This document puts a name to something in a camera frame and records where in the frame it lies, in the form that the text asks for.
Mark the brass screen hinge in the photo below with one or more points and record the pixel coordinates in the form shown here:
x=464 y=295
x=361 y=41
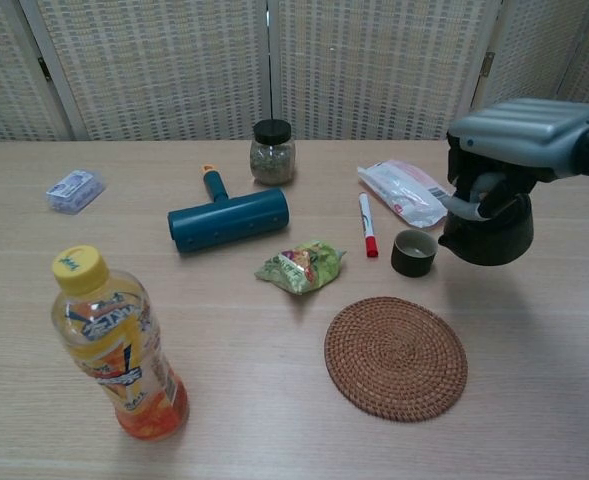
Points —
x=488 y=64
x=44 y=69

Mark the green snack bag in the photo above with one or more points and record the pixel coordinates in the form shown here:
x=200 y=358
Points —
x=299 y=267

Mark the black teapot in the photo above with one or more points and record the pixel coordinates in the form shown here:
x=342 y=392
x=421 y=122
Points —
x=494 y=245

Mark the teal lint roller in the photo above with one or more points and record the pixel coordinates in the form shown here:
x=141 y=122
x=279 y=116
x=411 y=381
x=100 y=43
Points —
x=229 y=222

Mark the woven folding screen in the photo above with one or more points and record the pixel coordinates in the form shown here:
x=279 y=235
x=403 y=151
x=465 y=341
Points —
x=164 y=65

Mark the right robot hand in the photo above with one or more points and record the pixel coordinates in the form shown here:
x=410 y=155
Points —
x=519 y=135

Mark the brown woven coaster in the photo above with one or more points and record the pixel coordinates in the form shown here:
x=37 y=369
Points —
x=396 y=360

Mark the orange drink bottle yellow cap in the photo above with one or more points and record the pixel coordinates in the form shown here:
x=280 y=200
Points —
x=124 y=360

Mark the glass jar with black lid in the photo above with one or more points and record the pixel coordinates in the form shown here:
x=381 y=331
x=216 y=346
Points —
x=272 y=160

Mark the small clear plastic box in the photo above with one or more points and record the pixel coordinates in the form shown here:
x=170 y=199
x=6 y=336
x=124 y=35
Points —
x=74 y=192

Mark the white pink plastic packet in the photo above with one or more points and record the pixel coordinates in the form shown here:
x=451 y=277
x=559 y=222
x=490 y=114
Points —
x=404 y=192

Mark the white marker with red cap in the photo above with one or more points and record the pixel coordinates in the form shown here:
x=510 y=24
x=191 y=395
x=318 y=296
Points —
x=366 y=220

